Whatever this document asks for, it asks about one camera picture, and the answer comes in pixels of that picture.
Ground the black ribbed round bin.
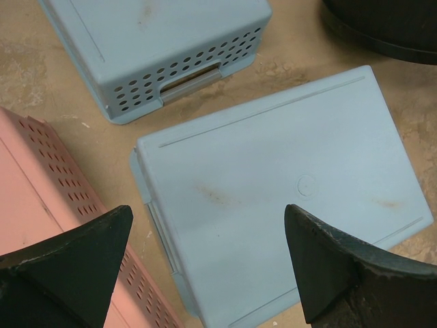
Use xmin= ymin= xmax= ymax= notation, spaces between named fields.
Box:
xmin=320 ymin=0 xmax=436 ymax=66

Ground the pink perforated plastic basket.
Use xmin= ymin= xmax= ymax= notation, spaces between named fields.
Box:
xmin=1 ymin=109 xmax=183 ymax=327

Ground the blue perforated basket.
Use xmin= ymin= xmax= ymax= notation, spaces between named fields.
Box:
xmin=130 ymin=66 xmax=434 ymax=327

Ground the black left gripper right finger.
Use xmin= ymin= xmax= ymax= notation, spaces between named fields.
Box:
xmin=284 ymin=204 xmax=436 ymax=327

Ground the blue perforated basket nested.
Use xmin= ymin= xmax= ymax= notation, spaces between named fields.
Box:
xmin=40 ymin=1 xmax=272 ymax=125

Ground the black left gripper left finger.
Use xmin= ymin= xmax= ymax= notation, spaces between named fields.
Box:
xmin=1 ymin=205 xmax=133 ymax=327

